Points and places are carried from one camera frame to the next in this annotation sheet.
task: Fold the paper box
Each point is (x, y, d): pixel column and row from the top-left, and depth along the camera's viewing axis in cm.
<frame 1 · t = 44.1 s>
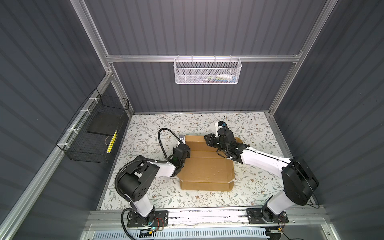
left hand: (184, 144, 94), fingers open
right hand: (205, 138, 85), fingers closed
flat brown cardboard box: (205, 170, 91), on the table

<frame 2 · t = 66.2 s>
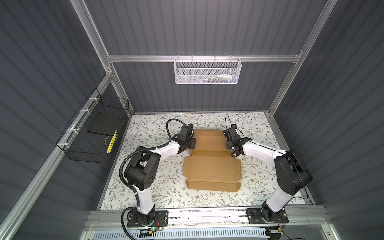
left hand: (191, 141, 97), fingers closed
right hand: (235, 142, 94), fingers closed
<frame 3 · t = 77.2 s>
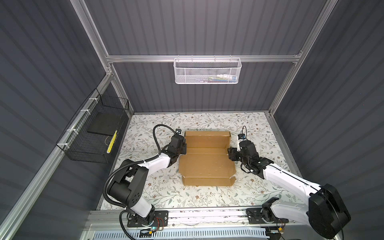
left hand: (181, 143, 93), fingers open
right hand: (233, 150, 86), fingers open
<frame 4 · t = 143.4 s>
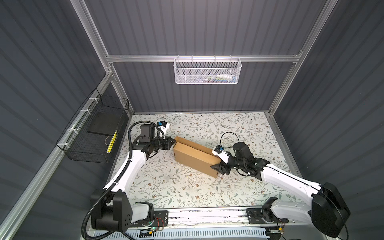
left hand: (174, 140, 82), fingers closed
right hand: (215, 162, 80), fingers open
flat brown cardboard box: (195, 156, 80), point 16 cm above the table

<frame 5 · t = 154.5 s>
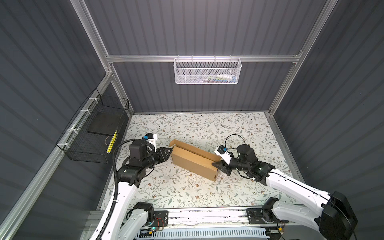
left hand: (170, 150, 73), fingers open
right hand: (216, 162, 77), fingers open
flat brown cardboard box: (194, 160, 79), point 16 cm above the table

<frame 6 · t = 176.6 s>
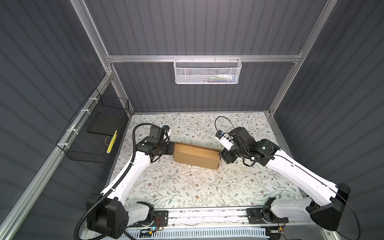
left hand: (172, 147, 82), fingers closed
right hand: (225, 149, 74), fingers open
flat brown cardboard box: (196, 156, 82), point 15 cm above the table

